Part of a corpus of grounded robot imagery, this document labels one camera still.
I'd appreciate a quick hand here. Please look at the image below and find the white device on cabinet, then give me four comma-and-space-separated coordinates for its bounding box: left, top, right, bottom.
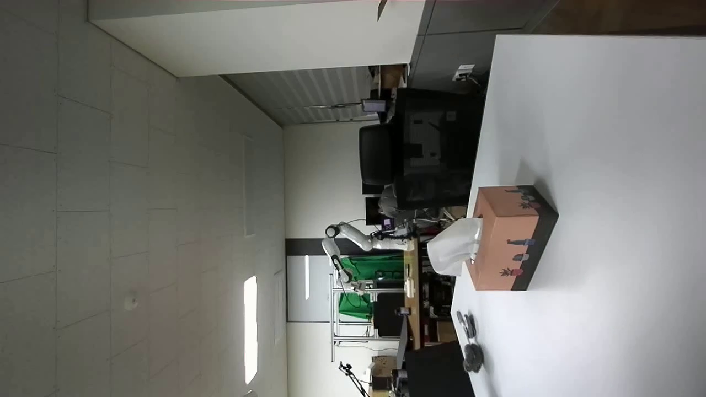
452, 63, 477, 82

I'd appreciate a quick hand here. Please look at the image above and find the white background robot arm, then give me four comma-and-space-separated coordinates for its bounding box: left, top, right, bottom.
322, 222, 415, 283

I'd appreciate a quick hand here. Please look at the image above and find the orange and black tissue box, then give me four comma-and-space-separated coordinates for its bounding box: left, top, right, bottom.
468, 186, 558, 292

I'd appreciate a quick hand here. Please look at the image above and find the wooden shelf with items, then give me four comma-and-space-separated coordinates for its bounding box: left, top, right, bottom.
403, 243, 456, 350

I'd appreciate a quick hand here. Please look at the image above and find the white ceiling light panel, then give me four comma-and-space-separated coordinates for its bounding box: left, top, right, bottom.
243, 276, 257, 384

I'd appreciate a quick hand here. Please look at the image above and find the black clamp on table edge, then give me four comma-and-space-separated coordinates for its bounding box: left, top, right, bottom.
456, 310, 477, 338

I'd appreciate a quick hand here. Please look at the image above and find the black round knob on table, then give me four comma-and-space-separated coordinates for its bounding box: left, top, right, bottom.
463, 344, 483, 373

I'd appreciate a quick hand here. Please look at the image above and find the large black monitor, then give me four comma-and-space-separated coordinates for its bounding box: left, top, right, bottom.
397, 87, 478, 209

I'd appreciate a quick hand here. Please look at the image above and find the white tissue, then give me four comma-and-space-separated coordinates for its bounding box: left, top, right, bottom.
425, 219, 483, 276

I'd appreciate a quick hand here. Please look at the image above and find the smaller black monitor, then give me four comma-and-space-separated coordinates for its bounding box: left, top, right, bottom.
360, 126, 394, 194

